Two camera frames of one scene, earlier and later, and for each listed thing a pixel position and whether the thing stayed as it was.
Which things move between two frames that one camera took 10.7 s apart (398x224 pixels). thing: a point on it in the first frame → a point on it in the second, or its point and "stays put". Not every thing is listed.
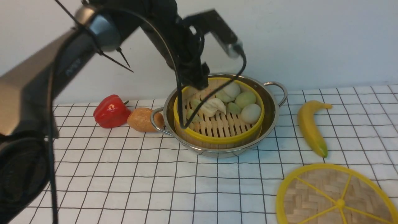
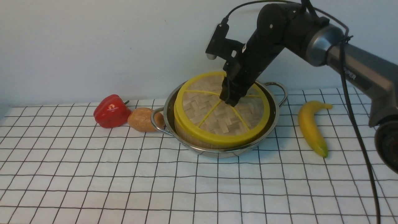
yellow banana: (306, 111) stays put
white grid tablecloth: (117, 175) stays put
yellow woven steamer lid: (335, 193) → (198, 110)
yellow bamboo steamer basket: (228, 114) stays put
